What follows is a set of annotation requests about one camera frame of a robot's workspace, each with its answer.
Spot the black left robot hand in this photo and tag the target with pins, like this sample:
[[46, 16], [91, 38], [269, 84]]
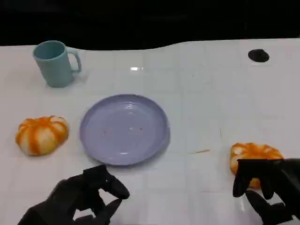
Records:
[[75, 194]]

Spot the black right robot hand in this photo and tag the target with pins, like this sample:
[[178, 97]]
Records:
[[283, 182]]

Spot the orange white toy bread roll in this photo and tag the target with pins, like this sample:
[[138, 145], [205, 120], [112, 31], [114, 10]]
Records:
[[253, 151], [41, 136]]

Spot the lilac plate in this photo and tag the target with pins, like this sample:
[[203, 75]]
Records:
[[124, 131]]

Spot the thin beige splinter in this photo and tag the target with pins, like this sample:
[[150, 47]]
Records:
[[200, 151]]

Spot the pale green mug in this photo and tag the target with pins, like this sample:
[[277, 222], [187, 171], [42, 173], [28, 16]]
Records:
[[55, 68]]

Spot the black round table grommet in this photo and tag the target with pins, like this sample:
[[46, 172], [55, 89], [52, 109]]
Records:
[[258, 55]]

